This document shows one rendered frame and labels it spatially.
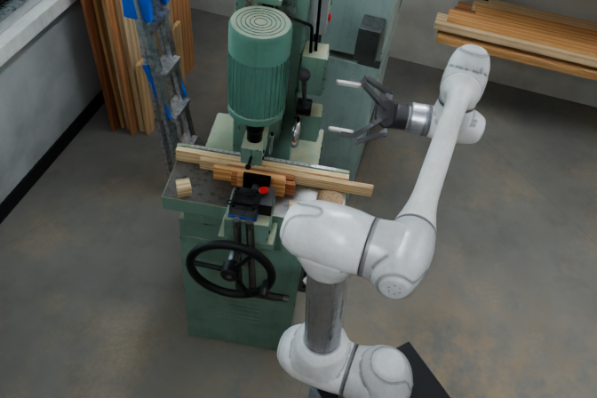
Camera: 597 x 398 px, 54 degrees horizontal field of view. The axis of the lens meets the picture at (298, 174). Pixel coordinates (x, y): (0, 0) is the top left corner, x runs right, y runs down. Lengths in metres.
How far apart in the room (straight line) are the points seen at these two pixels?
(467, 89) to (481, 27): 2.12
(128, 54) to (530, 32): 2.25
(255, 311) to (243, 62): 1.13
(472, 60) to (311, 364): 0.91
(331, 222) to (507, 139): 2.79
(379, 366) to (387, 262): 0.55
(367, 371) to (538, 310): 1.57
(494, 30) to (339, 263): 2.60
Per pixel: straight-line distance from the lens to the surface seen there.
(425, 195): 1.38
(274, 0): 1.73
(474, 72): 1.57
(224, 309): 2.45
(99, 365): 2.69
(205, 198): 1.96
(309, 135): 2.07
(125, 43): 3.20
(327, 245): 1.22
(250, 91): 1.69
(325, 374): 1.73
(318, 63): 1.91
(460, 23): 3.64
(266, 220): 1.83
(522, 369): 2.92
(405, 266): 1.20
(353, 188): 2.01
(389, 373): 1.70
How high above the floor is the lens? 2.38
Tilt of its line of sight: 46 degrees down
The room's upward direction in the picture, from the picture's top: 8 degrees clockwise
